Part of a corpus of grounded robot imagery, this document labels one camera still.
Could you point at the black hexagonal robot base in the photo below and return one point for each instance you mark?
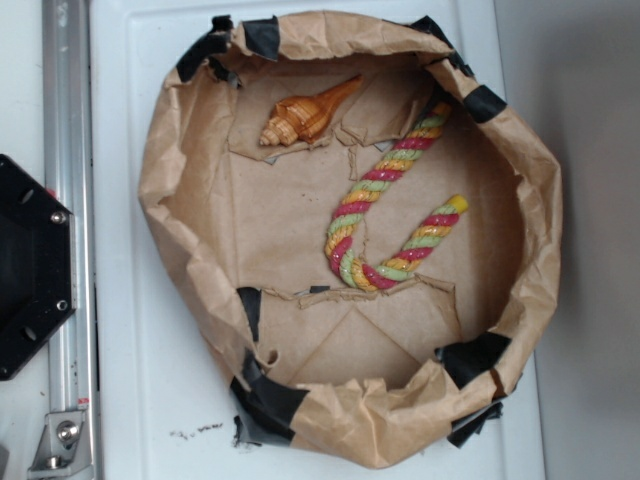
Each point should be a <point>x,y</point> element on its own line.
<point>36,267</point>

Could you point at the brown paper-lined round bin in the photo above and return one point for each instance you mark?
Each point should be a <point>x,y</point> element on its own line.
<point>378,290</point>

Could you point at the aluminium extrusion rail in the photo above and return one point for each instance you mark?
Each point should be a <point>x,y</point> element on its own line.
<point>72,350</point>

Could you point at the metal corner bracket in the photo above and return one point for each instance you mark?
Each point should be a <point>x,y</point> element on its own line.
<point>64,450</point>

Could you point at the orange spiral conch shell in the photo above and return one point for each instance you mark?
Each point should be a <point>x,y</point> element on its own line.
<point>305,118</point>

